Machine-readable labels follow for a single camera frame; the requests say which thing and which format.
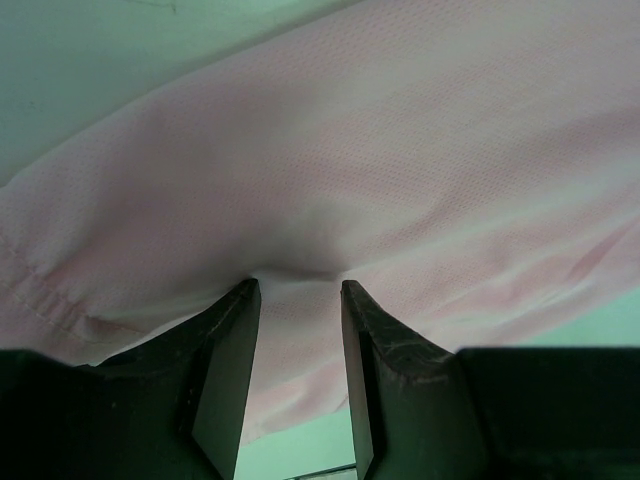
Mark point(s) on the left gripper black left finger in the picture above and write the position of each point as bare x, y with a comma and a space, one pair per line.
170, 408

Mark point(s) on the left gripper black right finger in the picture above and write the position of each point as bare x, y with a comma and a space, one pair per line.
419, 411

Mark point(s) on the pink t shirt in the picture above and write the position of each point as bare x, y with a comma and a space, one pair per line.
473, 164

